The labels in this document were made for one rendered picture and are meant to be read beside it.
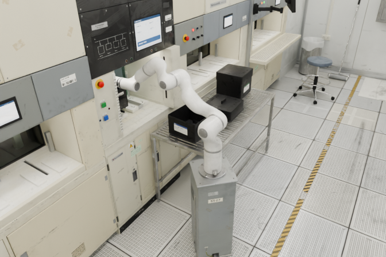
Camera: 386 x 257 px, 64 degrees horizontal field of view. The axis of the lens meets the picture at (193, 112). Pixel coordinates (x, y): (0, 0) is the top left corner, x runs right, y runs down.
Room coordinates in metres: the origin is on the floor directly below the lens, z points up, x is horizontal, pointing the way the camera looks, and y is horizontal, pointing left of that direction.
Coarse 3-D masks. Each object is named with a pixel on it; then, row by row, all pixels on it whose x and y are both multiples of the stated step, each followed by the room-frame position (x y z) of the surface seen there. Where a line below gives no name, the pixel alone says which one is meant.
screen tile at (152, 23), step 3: (150, 21) 2.29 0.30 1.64; (153, 21) 2.32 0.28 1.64; (156, 21) 2.34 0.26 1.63; (150, 24) 2.29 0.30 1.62; (153, 24) 2.31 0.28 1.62; (156, 24) 2.34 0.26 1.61; (159, 24) 2.37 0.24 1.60; (159, 27) 2.37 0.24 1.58; (150, 30) 2.28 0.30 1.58; (153, 30) 2.31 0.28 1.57; (156, 30) 2.34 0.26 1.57; (159, 30) 2.37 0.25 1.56; (150, 33) 2.28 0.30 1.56; (153, 33) 2.31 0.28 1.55; (156, 33) 2.34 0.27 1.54
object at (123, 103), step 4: (120, 88) 2.22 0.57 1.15; (120, 92) 2.21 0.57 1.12; (124, 92) 2.25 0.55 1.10; (120, 96) 2.21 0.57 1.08; (124, 96) 2.24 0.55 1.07; (120, 100) 2.20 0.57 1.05; (124, 100) 2.24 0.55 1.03; (120, 104) 2.20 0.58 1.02; (124, 104) 2.23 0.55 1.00; (120, 108) 2.19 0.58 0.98; (124, 112) 2.22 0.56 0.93
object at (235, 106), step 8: (216, 96) 2.64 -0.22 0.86; (224, 96) 2.64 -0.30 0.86; (216, 104) 2.47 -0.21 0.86; (224, 104) 2.47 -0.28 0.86; (232, 104) 2.47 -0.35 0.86; (240, 104) 2.49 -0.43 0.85; (224, 112) 2.36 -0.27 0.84; (232, 112) 2.35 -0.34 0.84; (240, 112) 2.49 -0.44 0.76; (232, 120) 2.35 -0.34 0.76
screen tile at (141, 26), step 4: (140, 24) 2.20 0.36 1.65; (144, 24) 2.23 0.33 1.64; (136, 28) 2.16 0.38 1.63; (140, 28) 2.19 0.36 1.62; (144, 28) 2.23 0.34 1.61; (136, 32) 2.16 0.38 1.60; (144, 32) 2.23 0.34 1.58; (140, 36) 2.19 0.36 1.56; (144, 36) 2.22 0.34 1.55; (148, 36) 2.26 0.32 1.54
